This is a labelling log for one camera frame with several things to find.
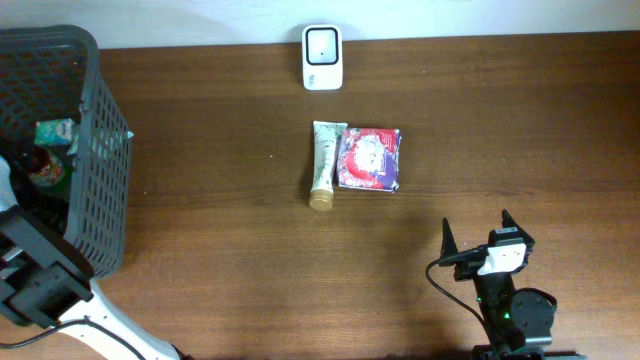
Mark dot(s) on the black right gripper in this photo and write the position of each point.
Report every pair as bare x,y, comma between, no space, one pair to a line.
466,257

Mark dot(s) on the red purple pad package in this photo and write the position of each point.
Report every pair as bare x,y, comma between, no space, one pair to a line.
368,159

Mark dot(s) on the cream tube gold cap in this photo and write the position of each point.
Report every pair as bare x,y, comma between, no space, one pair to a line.
326,145

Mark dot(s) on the brown lid sauce jar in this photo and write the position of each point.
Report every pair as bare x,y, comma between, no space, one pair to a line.
44,168

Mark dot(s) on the mint green wipes pack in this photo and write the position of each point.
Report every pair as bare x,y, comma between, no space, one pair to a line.
104,143

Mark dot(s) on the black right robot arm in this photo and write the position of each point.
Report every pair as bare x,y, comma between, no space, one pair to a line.
517,322

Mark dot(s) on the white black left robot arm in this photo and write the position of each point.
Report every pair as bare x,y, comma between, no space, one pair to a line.
45,281

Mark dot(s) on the teal tissue pack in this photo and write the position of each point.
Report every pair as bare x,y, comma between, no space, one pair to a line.
58,132

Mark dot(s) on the grey plastic mesh basket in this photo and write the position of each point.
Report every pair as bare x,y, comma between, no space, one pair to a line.
52,73

